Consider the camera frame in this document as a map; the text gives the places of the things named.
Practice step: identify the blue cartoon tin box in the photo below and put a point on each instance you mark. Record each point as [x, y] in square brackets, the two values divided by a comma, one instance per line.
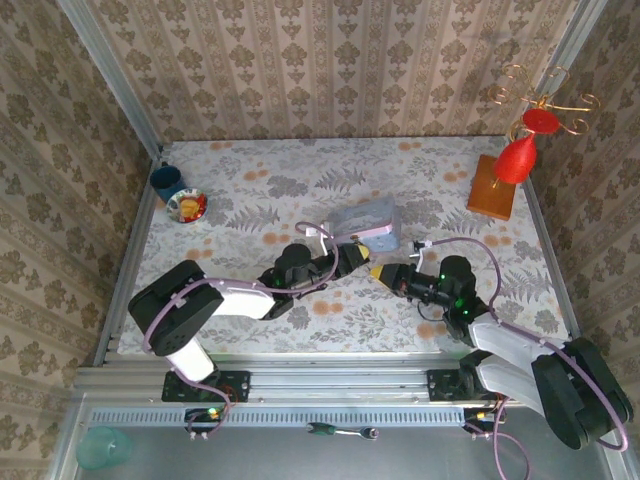
[365, 215]

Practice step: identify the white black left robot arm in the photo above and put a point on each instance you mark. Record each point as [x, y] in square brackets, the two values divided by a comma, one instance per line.
[175, 310]

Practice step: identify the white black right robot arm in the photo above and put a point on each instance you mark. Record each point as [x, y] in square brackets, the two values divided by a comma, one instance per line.
[565, 390]

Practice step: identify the floral tablecloth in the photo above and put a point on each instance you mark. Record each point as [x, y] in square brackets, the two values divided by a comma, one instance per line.
[310, 165]

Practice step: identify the small bowl with food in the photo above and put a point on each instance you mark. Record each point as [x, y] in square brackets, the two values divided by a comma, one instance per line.
[187, 206]

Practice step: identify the small right controller board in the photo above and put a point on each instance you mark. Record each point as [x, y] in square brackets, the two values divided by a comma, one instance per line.
[482, 417]

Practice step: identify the small controller board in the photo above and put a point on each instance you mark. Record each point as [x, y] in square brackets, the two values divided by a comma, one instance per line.
[482, 417]
[202, 416]

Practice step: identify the dark blue mug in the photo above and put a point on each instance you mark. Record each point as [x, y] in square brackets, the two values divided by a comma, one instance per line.
[165, 180]

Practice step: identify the small left controller board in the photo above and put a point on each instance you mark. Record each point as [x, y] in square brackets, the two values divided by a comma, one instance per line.
[202, 416]

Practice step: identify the grey metal shelf plate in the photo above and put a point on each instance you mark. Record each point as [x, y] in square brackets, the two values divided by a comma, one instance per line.
[250, 460]

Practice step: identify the teal plastic cup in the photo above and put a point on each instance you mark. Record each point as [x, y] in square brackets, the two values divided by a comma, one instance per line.
[102, 447]

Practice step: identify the aluminium table side rail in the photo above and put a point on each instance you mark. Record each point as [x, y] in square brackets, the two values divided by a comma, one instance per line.
[555, 260]
[132, 240]

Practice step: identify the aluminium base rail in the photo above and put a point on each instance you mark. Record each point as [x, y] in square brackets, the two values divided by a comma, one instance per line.
[340, 380]

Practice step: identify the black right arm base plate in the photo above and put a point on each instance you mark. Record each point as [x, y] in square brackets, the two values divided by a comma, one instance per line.
[440, 385]

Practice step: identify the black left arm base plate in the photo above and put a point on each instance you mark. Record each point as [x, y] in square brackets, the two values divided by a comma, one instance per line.
[235, 385]

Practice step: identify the aluminium frame post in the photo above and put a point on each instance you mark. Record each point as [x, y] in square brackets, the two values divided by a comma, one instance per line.
[100, 50]
[585, 20]

